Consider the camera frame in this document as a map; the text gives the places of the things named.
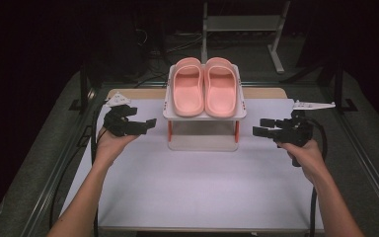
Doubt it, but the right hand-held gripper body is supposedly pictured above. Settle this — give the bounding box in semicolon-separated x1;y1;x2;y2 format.
275;100;337;168

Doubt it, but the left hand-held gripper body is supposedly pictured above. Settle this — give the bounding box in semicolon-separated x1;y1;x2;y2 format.
102;92;140;138

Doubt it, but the pink foam slipper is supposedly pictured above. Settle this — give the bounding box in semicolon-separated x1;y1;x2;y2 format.
203;56;238;119
172;57;206;118

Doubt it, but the white two-tier shoe rack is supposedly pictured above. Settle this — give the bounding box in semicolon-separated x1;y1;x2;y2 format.
162;63;248;152

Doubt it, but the person's left hand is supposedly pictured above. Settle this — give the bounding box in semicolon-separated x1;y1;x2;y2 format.
93;128;141;168

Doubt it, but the person's right hand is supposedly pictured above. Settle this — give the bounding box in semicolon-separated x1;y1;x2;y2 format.
277;137;329;185

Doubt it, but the white table mat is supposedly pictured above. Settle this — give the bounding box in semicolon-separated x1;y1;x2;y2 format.
60;98;325;231

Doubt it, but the white metal stand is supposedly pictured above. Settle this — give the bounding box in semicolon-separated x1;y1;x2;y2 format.
200;0;292;74

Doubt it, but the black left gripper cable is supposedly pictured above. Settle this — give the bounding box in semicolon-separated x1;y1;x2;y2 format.
48;102;114;237

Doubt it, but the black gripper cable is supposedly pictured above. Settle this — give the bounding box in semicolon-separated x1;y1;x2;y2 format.
48;102;114;237
305;117;329;237

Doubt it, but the black upright post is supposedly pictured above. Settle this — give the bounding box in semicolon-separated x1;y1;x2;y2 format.
333;62;359;115
68;62;96;114

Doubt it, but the bundle of floor cables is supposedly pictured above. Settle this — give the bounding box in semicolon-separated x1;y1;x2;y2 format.
132;28;205;88

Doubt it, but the metal frame rail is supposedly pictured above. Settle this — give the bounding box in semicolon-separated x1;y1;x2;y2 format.
319;86;379;228
19;86;97;237

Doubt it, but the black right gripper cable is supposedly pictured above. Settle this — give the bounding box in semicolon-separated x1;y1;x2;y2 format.
305;117;329;237

